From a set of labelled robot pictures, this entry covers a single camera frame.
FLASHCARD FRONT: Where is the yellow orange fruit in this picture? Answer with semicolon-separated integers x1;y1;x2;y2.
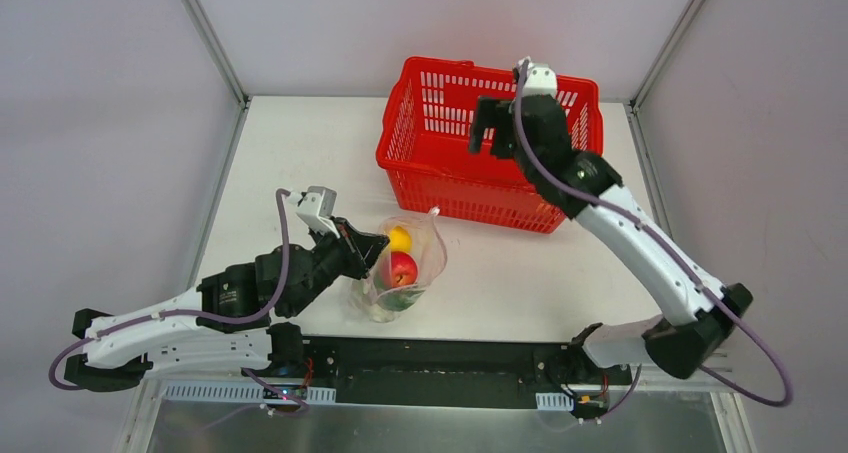
388;226;413;254

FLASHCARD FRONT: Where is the red apple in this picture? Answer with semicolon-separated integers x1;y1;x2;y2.
377;252;419;289

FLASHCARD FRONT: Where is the clear pink zip top bag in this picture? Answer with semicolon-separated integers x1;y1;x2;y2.
348;206;448;323

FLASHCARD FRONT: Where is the green vegetable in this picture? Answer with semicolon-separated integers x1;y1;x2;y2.
377;289;424;312

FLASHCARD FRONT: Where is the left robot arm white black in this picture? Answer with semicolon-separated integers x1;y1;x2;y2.
53;217;389;392

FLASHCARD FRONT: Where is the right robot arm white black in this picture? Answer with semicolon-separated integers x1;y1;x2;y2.
469;94;753;383

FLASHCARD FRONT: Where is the red plastic shopping basket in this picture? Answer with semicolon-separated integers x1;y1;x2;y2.
376;57;621;233

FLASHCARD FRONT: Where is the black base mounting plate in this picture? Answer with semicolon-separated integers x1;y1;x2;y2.
257;336;632;409

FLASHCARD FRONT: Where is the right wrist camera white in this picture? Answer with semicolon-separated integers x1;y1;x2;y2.
514;57;558;97

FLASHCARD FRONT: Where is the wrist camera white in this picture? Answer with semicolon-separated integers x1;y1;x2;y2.
514;57;558;97
287;186;339;238

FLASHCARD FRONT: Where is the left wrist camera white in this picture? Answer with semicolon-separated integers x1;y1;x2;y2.
287;186;339;238

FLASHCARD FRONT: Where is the right aluminium frame post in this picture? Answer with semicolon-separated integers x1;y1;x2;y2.
630;0;708;113

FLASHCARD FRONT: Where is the aluminium frame post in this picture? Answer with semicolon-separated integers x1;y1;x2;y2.
630;0;708;113
181;0;249;109

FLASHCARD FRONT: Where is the left aluminium frame post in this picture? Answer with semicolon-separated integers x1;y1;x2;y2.
181;0;249;109

